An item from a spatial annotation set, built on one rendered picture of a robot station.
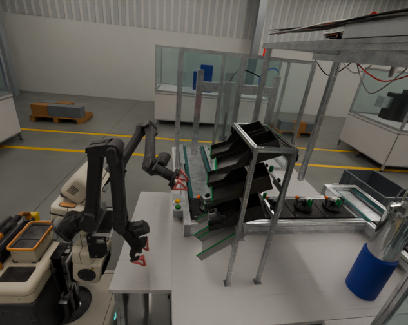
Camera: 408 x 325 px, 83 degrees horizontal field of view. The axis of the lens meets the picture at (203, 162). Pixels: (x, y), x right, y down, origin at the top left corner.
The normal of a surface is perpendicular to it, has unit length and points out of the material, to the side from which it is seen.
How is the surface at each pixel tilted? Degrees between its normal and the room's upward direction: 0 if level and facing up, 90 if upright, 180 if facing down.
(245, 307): 0
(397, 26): 90
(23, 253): 92
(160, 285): 0
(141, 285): 0
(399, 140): 90
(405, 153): 90
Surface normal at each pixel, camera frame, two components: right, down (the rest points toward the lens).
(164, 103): 0.06, 0.44
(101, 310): 0.10, -0.90
